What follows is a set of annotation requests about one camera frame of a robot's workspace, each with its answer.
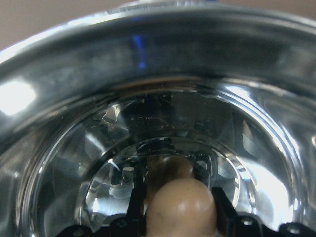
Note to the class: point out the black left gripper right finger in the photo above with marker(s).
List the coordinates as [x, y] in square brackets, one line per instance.
[226, 214]

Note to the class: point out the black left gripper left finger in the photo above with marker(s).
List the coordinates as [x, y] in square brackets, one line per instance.
[136, 222]

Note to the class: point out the beige egg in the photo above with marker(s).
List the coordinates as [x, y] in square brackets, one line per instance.
[182, 208]

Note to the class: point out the pale green cooking pot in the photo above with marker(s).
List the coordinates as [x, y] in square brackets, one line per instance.
[231, 91]

